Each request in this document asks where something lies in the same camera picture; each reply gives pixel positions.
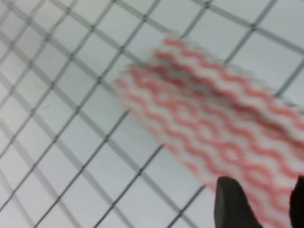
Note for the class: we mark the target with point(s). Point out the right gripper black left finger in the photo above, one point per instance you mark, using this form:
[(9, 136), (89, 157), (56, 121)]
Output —
[(231, 209)]

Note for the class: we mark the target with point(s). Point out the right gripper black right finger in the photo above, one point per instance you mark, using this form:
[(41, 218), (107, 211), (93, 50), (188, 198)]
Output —
[(296, 211)]

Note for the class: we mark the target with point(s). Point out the pink wavy striped towel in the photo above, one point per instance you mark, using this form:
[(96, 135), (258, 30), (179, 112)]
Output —
[(219, 120)]

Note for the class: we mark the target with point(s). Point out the white black grid tablecloth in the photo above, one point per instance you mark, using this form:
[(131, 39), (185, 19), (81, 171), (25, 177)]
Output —
[(70, 155)]

